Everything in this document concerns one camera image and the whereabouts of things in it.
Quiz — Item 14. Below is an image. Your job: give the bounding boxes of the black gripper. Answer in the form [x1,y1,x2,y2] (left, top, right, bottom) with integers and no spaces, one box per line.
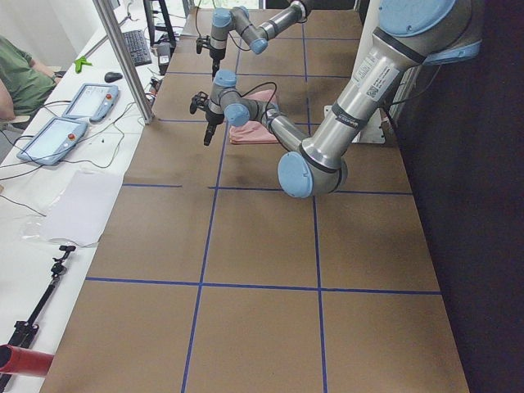
[210,47,224,78]
[203,111,224,146]

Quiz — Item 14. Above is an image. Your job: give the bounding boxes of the pink Snoopy t-shirt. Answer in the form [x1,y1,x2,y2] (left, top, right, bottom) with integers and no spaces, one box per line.
[229,89,278,145]

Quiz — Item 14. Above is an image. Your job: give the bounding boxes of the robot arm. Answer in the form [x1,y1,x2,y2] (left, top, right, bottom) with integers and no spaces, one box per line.
[189,1,485,198]
[196,1,314,78]

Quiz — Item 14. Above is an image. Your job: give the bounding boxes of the black keyboard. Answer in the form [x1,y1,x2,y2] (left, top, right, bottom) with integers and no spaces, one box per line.
[122,30,151,66]

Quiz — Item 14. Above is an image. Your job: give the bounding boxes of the black computer mouse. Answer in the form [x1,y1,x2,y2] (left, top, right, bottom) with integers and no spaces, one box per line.
[104,71,123,84]

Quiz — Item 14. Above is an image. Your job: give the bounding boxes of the upper blue teach pendant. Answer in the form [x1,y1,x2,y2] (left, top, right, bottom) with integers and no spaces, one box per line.
[62,84,120,123]

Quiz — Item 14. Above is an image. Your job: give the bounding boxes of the blue teach pendant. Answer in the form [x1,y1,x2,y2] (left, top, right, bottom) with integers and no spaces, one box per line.
[62,84,120,123]
[16,117,88,165]

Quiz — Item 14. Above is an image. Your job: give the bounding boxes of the green plastic clip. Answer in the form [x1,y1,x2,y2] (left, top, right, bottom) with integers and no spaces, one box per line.
[74,56,93,74]

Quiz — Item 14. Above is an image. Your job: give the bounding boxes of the brown table mat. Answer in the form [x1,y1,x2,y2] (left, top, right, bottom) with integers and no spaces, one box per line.
[42,11,468,392]

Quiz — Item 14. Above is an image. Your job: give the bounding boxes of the white paper sheet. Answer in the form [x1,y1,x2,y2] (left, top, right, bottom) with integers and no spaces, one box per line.
[40,171,123,246]

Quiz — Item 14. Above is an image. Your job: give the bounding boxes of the lower blue teach pendant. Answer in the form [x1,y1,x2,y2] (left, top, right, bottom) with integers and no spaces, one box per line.
[16,117,88,165]

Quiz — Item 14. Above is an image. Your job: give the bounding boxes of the person in green shirt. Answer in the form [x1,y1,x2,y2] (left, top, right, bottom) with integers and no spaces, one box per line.
[1,36,61,120]

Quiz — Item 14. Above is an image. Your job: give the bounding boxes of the clear plastic bag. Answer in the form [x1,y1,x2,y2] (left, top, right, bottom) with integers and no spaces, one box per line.
[19,170,104,246]

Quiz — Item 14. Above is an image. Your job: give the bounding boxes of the black tripod stick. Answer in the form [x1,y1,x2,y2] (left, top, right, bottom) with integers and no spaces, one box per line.
[0,244,78,393]

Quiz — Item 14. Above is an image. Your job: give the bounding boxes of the red cylinder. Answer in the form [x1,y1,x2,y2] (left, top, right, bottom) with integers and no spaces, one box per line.
[1,345,54,377]

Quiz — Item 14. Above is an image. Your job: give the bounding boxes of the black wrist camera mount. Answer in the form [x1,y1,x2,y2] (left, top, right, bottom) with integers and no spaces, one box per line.
[189,91,209,115]
[196,35,210,54]

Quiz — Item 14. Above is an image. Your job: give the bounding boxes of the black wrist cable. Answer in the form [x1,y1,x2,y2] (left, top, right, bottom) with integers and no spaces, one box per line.
[237,80,283,136]

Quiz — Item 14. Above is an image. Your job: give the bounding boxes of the grey aluminium camera post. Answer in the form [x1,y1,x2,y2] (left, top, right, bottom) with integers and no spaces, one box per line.
[93,0,154,124]

